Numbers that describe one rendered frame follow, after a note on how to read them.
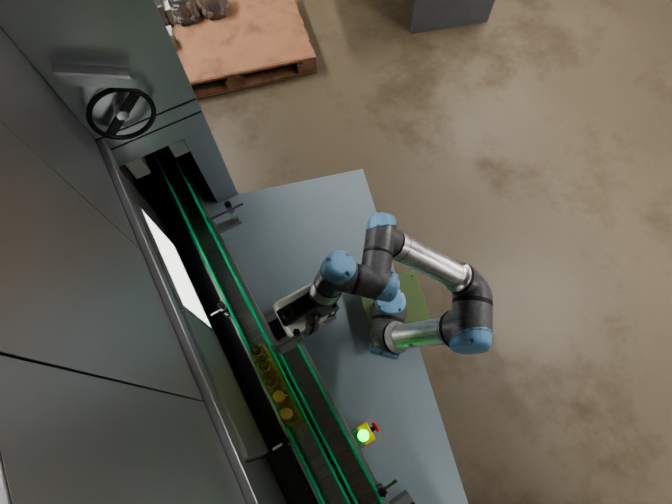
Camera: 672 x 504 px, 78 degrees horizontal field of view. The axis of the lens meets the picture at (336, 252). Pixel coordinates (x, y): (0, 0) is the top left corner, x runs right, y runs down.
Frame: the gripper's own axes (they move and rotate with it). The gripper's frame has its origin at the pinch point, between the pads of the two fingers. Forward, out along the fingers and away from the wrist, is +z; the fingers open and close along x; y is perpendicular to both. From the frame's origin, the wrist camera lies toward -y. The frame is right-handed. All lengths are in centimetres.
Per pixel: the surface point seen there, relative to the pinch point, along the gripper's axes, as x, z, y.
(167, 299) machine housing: 24.8, 5.2, -29.7
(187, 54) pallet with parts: 271, 100, 67
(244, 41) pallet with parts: 261, 85, 110
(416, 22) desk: 215, 43, 242
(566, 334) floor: -51, 77, 181
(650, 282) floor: -53, 53, 247
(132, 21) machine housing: 92, -36, -15
